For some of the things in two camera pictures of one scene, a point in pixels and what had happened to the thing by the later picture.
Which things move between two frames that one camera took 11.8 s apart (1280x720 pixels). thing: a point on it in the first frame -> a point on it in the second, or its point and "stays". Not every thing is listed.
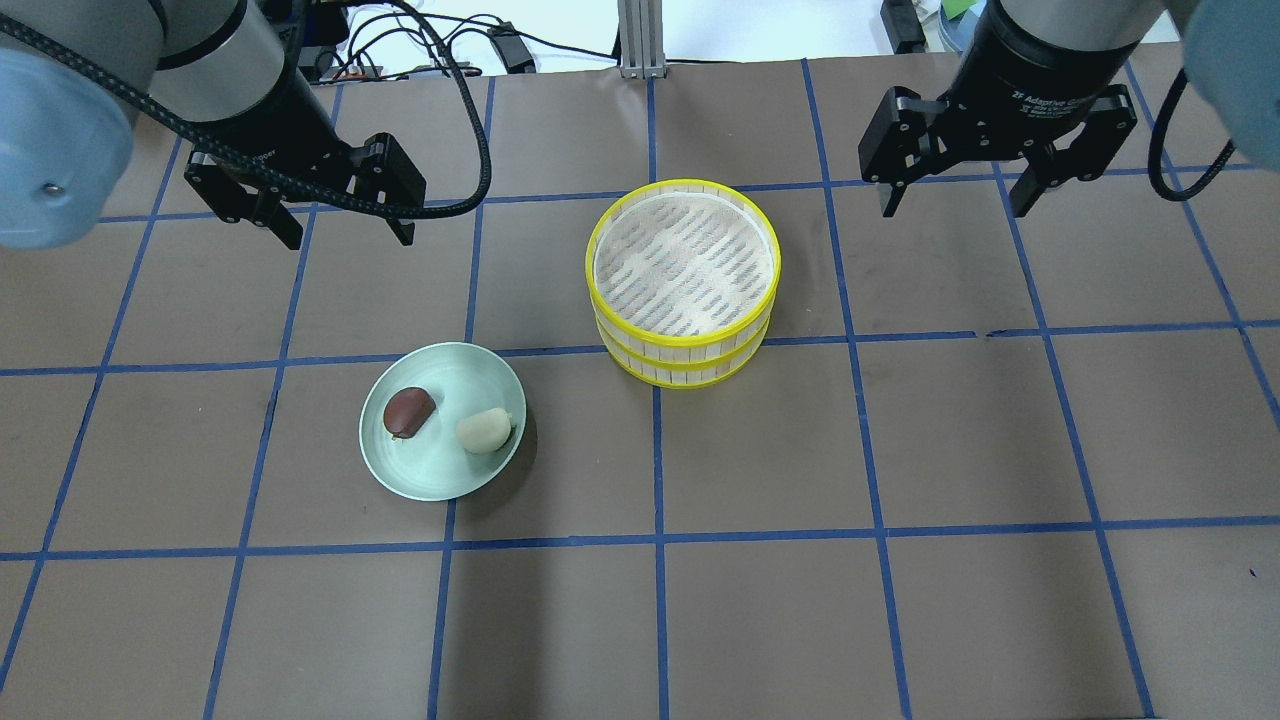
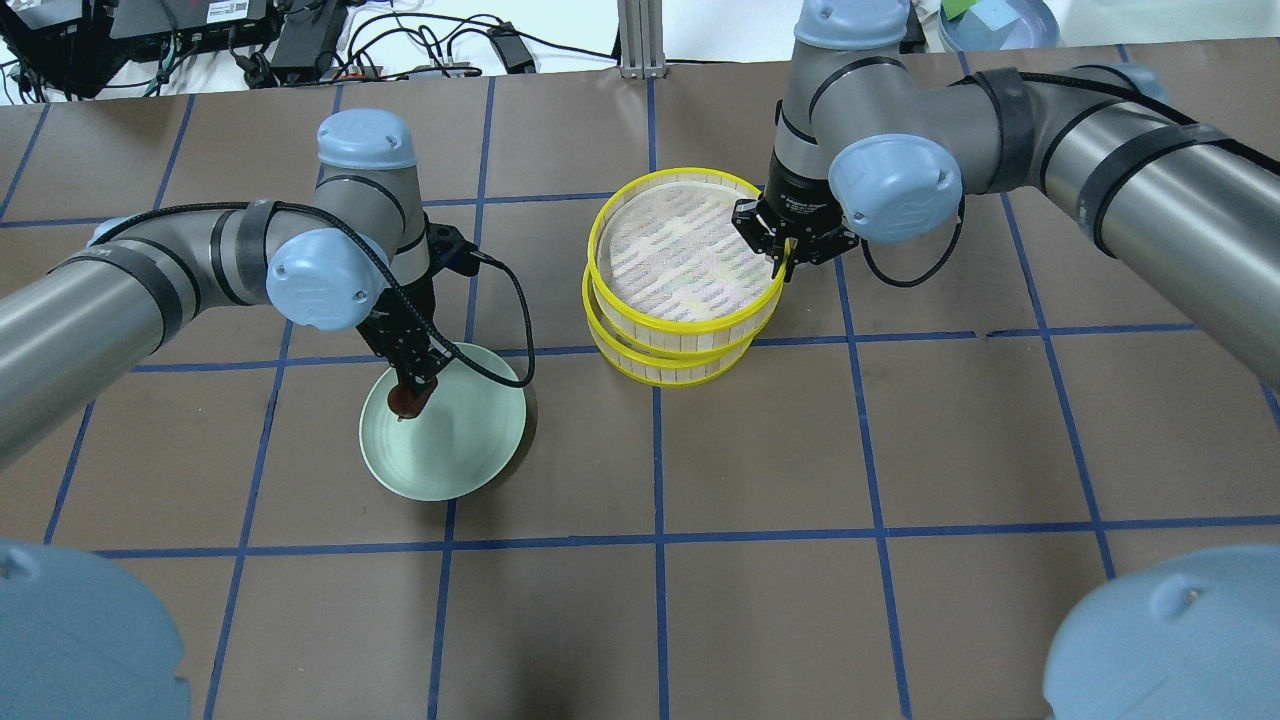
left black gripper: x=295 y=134 -> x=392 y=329
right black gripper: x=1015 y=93 -> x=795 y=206
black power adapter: x=511 y=48 stays
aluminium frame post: x=641 y=39 stays
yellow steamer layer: x=684 y=264 stays
